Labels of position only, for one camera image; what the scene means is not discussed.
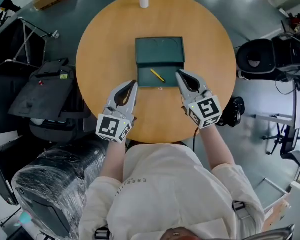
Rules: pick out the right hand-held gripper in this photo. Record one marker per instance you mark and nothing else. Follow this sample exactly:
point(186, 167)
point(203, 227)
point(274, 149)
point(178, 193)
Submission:
point(205, 110)

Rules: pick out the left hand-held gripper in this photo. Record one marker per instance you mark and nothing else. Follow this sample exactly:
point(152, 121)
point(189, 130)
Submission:
point(109, 127)

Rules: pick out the yellow utility knife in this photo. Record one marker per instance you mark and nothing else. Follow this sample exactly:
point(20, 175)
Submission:
point(157, 75)

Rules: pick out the dark green box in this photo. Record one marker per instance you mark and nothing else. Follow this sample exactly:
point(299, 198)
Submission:
point(160, 51)

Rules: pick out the person's right forearm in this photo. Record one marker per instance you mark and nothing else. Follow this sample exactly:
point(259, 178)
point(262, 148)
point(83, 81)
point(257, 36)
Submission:
point(216, 146)

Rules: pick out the person's left forearm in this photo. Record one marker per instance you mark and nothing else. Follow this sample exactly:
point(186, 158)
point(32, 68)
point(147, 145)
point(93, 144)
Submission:
point(113, 159)

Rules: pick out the black device on floor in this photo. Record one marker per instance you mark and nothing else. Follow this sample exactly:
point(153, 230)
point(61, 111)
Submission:
point(233, 111)

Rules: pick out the black office chair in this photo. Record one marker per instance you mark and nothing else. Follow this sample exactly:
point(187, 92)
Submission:
point(262, 56)

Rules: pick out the person's white sweatshirt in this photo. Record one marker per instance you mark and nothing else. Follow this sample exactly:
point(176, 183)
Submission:
point(170, 191)

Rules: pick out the plastic-wrapped black chair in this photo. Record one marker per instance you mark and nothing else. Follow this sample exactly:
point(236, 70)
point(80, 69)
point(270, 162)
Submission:
point(55, 179)

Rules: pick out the black folding cart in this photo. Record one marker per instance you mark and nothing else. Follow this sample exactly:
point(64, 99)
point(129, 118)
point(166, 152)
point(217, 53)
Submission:
point(17, 46)

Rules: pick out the grey swivel chair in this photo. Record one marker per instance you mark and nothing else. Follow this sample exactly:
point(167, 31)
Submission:
point(296, 159)

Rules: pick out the grey drawer with wooden front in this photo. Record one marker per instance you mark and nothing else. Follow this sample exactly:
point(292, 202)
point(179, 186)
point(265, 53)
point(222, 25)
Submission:
point(272, 199)

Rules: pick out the black suitcase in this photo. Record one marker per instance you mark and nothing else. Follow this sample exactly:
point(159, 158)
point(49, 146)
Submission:
point(1, 174)

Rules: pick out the teal small object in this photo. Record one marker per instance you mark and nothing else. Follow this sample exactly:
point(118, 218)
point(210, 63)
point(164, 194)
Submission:
point(25, 217)

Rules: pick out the white metal desk frame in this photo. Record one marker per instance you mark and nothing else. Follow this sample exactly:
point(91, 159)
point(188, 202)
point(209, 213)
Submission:
point(285, 119)

